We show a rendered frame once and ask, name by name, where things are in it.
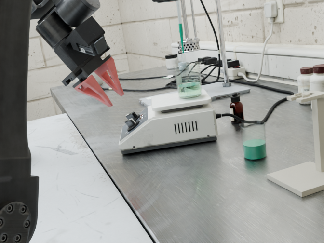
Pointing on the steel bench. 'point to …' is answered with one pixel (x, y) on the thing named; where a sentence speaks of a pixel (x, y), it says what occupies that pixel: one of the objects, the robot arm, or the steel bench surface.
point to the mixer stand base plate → (218, 93)
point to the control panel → (136, 126)
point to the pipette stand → (294, 171)
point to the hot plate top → (161, 105)
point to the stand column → (222, 44)
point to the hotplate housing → (172, 128)
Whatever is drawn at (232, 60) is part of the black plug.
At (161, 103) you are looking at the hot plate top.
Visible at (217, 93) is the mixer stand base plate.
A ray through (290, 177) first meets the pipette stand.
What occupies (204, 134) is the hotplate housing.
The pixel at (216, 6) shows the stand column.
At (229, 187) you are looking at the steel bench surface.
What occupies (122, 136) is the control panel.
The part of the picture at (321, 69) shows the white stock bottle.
